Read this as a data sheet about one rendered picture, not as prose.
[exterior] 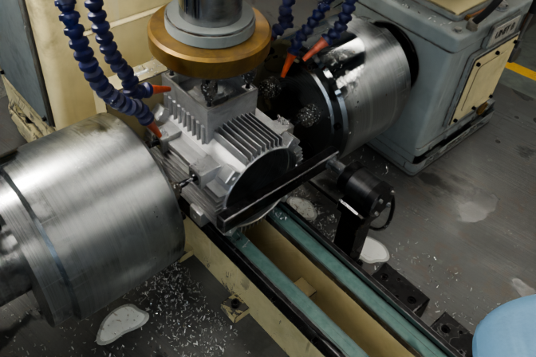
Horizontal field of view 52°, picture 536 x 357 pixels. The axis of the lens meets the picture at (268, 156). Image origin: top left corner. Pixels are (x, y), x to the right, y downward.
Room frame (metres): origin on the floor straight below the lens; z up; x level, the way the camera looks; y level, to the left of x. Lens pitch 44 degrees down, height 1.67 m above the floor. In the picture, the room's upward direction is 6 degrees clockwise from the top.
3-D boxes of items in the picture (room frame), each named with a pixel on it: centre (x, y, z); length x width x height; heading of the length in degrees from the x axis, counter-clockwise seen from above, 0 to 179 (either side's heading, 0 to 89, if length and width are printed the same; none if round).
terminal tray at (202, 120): (0.71, 0.10, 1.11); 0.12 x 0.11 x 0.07; 46
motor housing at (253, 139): (0.68, 0.08, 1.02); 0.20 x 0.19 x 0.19; 46
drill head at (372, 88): (0.89, -0.12, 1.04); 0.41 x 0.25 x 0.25; 136
